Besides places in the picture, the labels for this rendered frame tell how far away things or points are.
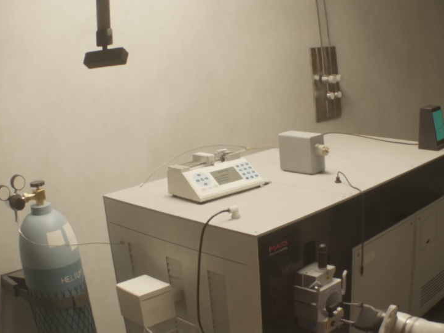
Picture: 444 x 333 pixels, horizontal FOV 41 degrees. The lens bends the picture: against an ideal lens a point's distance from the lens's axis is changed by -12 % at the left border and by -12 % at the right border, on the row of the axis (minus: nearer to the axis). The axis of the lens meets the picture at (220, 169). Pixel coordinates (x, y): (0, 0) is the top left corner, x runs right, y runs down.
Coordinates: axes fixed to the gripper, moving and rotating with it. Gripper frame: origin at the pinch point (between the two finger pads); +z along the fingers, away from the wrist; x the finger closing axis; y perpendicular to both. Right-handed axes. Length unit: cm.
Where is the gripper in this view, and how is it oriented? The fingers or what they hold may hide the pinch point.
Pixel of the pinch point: (340, 310)
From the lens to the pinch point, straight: 174.6
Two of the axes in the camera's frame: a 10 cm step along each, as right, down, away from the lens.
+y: 6.4, 4.1, 6.5
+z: -6.7, -1.1, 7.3
